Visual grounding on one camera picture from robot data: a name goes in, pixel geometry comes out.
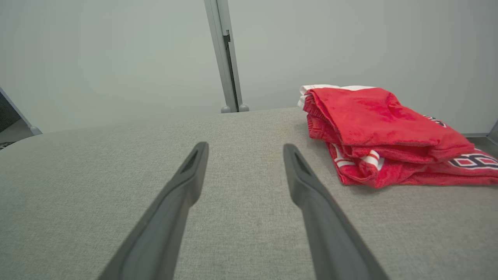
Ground red shorts with white stripe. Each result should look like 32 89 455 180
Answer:
298 84 476 164

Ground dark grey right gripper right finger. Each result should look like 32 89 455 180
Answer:
283 143 389 280

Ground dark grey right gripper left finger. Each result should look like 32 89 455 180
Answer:
97 142 209 280

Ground grey metal partition post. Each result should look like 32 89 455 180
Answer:
203 0 250 114

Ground grey metal frame bracket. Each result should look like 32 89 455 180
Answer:
463 120 498 147

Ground red basketball jersey white sleeves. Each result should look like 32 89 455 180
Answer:
307 115 498 189

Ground grey metal frame strut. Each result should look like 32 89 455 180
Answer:
0 86 42 136

